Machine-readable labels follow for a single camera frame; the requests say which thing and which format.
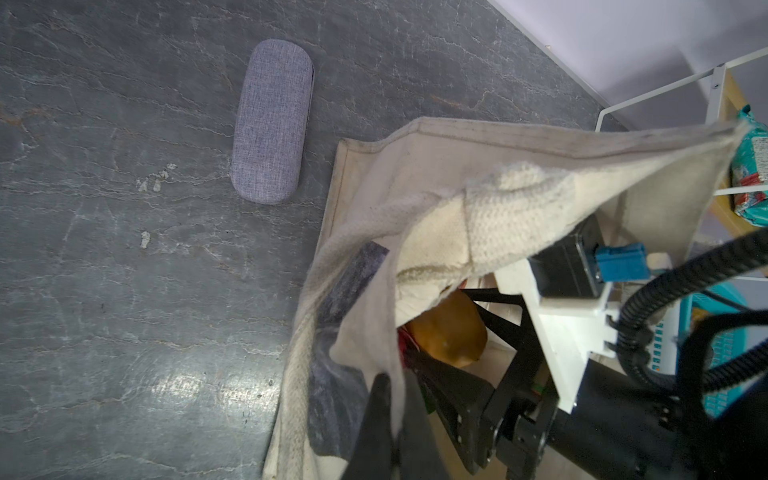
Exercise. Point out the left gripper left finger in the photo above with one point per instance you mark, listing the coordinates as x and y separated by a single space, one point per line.
372 457

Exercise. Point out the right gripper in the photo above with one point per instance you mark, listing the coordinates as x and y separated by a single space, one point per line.
511 422

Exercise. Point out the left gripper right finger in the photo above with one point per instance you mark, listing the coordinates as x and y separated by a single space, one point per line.
418 454

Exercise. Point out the brown potato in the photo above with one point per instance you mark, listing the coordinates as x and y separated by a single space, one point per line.
452 331

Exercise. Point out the cream canvas grocery bag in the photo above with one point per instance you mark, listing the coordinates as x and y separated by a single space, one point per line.
455 199

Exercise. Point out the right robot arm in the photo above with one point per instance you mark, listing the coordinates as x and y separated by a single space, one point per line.
630 423

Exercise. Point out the teal white snack bag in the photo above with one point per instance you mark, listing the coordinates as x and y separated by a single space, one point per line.
749 168

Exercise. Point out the white plastic fruit basket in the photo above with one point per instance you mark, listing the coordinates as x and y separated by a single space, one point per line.
663 348

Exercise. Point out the teal plastic vegetable basket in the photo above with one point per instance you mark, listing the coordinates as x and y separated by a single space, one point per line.
725 346

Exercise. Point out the wooden two-tier shelf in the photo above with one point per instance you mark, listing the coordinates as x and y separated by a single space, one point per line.
724 101

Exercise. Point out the grey cloth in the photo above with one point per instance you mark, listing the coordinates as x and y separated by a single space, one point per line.
271 123

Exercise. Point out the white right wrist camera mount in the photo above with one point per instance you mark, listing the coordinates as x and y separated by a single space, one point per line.
570 312

